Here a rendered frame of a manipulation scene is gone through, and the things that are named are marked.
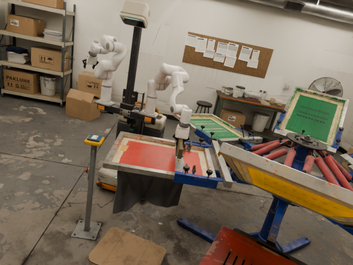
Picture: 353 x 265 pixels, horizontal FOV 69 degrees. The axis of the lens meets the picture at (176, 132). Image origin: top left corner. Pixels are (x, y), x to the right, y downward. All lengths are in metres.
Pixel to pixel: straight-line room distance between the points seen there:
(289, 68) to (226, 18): 1.74
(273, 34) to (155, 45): 2.45
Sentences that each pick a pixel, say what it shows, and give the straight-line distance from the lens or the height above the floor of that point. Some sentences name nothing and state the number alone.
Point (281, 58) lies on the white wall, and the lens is 6.04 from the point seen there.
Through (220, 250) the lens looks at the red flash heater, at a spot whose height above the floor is 1.10.
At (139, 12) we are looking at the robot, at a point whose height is 1.96.
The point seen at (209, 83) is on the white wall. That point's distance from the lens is 5.74.
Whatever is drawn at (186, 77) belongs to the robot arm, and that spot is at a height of 1.57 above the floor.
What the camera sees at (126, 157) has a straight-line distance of 1.93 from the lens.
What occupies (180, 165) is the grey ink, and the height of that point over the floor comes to 0.96.
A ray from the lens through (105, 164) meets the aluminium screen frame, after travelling 1.77.
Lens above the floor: 1.88
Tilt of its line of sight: 21 degrees down
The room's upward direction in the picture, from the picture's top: 12 degrees clockwise
